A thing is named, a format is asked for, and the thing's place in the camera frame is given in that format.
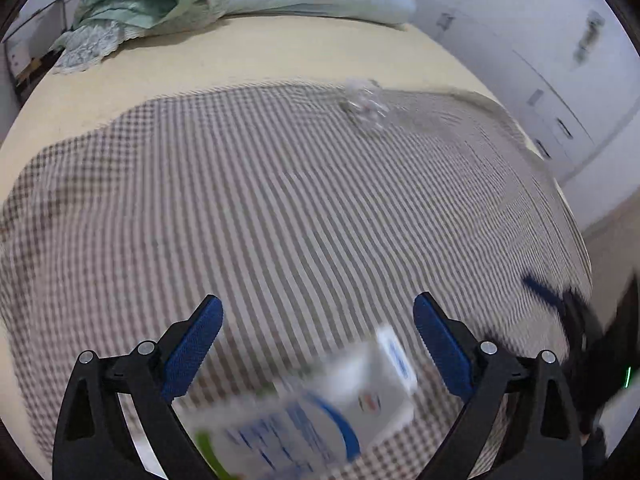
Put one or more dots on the hanging wardrobe ornament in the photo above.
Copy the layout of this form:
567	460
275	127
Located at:
590	35

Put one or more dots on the white carton box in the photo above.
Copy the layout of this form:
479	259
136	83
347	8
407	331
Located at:
360	400

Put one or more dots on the brown checkered cloth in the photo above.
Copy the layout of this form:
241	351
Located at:
250	210

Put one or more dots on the white wardrobe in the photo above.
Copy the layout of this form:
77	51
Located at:
500	20

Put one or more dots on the black trolley shelf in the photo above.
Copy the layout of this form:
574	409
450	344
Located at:
22	80

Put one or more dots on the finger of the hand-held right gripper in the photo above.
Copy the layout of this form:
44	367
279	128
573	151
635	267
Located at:
545	294

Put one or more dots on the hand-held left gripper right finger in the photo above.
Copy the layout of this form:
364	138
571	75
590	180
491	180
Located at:
442	345

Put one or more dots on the cream mattress sheet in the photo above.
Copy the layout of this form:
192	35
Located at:
250	50

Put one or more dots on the small clear plastic blister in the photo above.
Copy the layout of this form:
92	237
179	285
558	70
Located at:
365	107

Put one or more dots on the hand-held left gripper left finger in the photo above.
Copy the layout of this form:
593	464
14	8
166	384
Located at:
195	345

